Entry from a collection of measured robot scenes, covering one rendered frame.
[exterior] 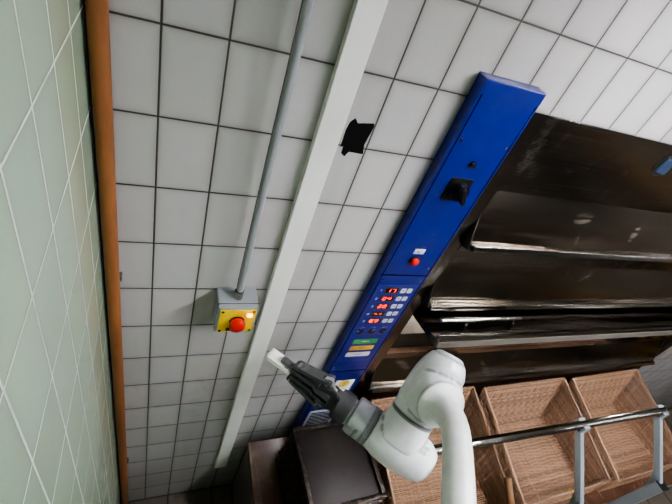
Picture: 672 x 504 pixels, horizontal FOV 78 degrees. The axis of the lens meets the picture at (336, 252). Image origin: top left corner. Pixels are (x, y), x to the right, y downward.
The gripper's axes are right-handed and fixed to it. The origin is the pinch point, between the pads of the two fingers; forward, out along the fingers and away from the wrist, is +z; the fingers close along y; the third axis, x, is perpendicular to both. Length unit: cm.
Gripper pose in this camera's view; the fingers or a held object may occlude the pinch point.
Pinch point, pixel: (280, 361)
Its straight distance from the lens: 105.2
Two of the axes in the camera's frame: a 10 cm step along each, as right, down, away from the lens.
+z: -8.3, -5.3, 2.0
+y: -3.0, 7.1, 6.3
